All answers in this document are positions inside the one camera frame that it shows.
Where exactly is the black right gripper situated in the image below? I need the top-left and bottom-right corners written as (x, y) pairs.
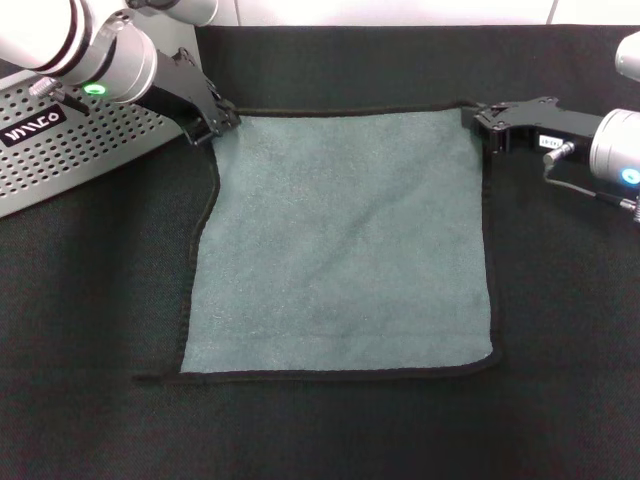
top-left (458, 95), bottom-right (607, 167)

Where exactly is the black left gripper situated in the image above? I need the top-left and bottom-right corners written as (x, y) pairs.
top-left (133, 45), bottom-right (242, 148)

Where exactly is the yellow and grey towel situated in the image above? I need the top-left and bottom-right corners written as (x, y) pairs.
top-left (131, 99), bottom-right (504, 387)

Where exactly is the grey perforated metal storage box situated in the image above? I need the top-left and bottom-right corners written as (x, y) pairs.
top-left (0, 21), bottom-right (211, 219)

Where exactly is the black tablecloth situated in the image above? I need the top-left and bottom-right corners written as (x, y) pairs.
top-left (0, 24), bottom-right (640, 480)

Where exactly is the right gripper cable with plug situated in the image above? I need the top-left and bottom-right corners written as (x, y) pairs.
top-left (541, 139), bottom-right (640, 222)

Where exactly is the gripper cable with plug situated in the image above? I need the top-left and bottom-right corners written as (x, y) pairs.
top-left (541, 139), bottom-right (640, 222)
top-left (28, 78), bottom-right (92, 117)

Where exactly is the left gripper cable with plug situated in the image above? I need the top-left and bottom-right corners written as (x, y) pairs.
top-left (28, 78), bottom-right (92, 117)

